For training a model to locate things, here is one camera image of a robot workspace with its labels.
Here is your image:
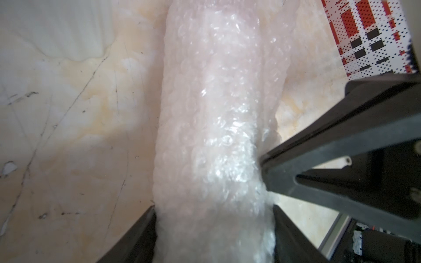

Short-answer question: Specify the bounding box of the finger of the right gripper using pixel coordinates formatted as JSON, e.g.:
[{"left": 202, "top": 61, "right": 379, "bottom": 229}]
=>
[{"left": 260, "top": 73, "right": 421, "bottom": 242}]

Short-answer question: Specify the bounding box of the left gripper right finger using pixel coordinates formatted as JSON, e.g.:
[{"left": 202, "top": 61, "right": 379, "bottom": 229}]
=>
[{"left": 273, "top": 205, "right": 329, "bottom": 263}]

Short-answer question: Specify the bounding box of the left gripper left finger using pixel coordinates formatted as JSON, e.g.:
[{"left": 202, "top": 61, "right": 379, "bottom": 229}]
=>
[{"left": 98, "top": 206, "right": 156, "bottom": 263}]

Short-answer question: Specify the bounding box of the bubble wrap sheet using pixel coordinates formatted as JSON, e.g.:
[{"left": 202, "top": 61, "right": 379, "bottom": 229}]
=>
[{"left": 152, "top": 1, "right": 299, "bottom": 263}]

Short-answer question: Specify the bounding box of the small white ribbed vase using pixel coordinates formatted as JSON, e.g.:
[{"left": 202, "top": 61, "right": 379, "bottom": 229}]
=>
[{"left": 1, "top": 1, "right": 115, "bottom": 61}]

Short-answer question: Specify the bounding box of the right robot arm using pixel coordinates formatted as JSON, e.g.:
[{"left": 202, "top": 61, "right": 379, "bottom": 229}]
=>
[{"left": 259, "top": 73, "right": 421, "bottom": 263}]

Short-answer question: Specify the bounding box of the aluminium front rail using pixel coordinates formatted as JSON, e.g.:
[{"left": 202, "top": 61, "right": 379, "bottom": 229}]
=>
[{"left": 318, "top": 213, "right": 351, "bottom": 261}]

